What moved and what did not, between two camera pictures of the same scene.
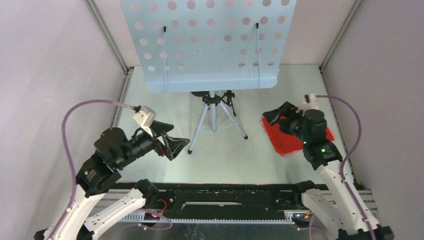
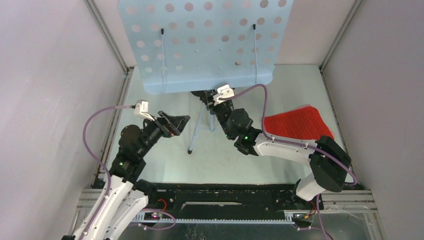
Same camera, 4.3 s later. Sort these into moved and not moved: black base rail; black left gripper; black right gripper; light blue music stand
Moved: black right gripper; black left gripper
Not moved: black base rail; light blue music stand
